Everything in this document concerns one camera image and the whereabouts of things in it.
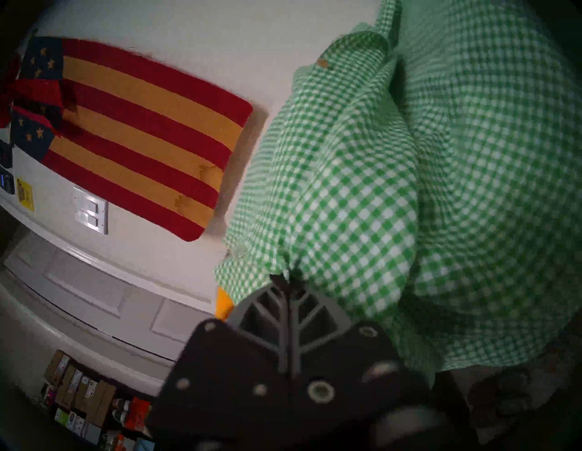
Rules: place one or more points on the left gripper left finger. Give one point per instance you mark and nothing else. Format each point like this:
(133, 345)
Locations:
(268, 318)

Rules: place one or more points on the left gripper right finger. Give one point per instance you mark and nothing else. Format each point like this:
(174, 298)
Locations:
(313, 318)

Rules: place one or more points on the green white gingham cloth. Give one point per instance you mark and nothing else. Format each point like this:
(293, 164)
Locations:
(409, 182)

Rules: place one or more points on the orange folded towel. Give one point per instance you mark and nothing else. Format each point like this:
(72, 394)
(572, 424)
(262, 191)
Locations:
(223, 304)

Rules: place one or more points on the red carton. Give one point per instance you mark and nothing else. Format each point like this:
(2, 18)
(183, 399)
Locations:
(136, 413)

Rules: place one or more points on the white panel door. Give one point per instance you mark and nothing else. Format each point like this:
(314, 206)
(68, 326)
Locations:
(91, 300)

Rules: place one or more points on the brown carton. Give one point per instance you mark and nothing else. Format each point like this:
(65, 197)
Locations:
(55, 368)
(102, 401)

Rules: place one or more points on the red yellow striped flag rug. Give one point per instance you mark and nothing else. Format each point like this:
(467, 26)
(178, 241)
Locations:
(136, 136)

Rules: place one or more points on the white double light switch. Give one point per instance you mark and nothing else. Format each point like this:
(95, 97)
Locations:
(91, 209)

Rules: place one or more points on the yellow wall sticker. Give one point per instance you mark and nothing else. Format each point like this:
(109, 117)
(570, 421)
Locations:
(25, 194)

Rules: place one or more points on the black wall device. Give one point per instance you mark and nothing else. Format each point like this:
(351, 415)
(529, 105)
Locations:
(6, 181)

